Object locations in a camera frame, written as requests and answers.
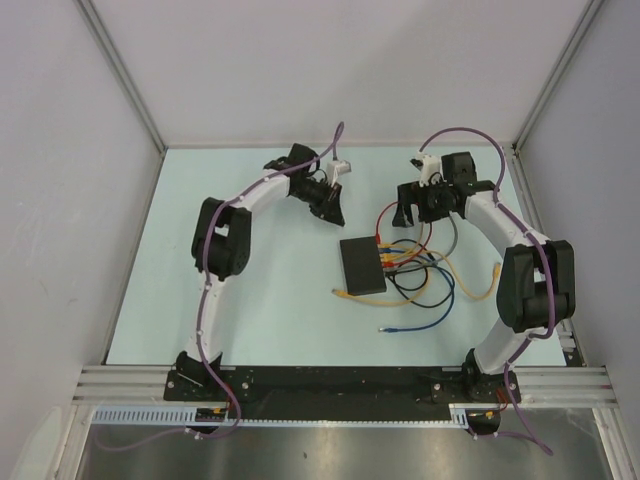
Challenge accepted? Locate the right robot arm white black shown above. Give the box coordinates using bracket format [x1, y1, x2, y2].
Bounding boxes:
[392, 152, 575, 401]

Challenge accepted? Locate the purple cable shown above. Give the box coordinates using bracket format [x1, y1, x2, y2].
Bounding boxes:
[418, 126, 557, 457]
[93, 121, 346, 450]

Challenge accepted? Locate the yellow ethernet cable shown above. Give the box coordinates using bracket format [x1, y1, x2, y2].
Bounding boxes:
[379, 244, 504, 301]
[331, 224, 435, 307]

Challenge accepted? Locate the left aluminium corner post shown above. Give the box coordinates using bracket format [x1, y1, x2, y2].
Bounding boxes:
[73, 0, 167, 156]

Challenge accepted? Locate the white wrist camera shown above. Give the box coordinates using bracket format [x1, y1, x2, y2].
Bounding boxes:
[410, 152, 442, 187]
[325, 159, 351, 185]

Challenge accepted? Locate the aluminium front rail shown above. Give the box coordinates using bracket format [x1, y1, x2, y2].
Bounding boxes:
[73, 366, 617, 408]

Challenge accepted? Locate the right aluminium side rail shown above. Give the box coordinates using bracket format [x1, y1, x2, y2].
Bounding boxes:
[504, 144, 584, 369]

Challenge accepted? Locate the aluminium corner post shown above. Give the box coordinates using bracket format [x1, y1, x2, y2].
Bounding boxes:
[512, 0, 608, 151]
[73, 0, 167, 156]

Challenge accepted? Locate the black ethernet cable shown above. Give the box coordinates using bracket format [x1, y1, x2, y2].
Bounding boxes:
[384, 264, 457, 311]

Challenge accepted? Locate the slotted cable duct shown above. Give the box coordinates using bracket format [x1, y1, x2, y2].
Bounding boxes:
[92, 405, 468, 429]

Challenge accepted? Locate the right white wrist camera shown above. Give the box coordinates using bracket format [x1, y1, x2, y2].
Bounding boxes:
[410, 152, 442, 187]

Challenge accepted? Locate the right aluminium corner post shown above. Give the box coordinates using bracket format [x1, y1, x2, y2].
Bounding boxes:
[512, 0, 608, 151]

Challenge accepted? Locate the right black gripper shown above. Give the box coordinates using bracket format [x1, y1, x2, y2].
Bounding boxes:
[391, 177, 451, 228]

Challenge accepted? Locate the blue ethernet cable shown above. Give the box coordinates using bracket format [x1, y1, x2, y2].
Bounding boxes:
[377, 242, 456, 335]

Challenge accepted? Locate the red ethernet cable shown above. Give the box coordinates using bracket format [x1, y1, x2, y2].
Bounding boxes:
[373, 202, 434, 274]

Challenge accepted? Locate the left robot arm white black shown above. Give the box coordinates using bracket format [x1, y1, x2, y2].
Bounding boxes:
[175, 143, 351, 400]

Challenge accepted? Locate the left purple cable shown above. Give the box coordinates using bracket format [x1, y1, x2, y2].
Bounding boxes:
[93, 121, 346, 450]

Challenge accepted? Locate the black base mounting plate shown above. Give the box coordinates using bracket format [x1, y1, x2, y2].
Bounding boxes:
[163, 366, 521, 419]

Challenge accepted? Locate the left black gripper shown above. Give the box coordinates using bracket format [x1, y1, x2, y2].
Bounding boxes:
[291, 178, 343, 226]

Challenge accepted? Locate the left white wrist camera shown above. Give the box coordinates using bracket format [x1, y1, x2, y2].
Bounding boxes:
[325, 159, 351, 185]

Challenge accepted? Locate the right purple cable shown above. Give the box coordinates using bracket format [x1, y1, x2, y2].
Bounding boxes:
[418, 126, 557, 457]

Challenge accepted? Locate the black network switch box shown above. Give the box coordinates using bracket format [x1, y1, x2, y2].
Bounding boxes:
[339, 236, 387, 296]

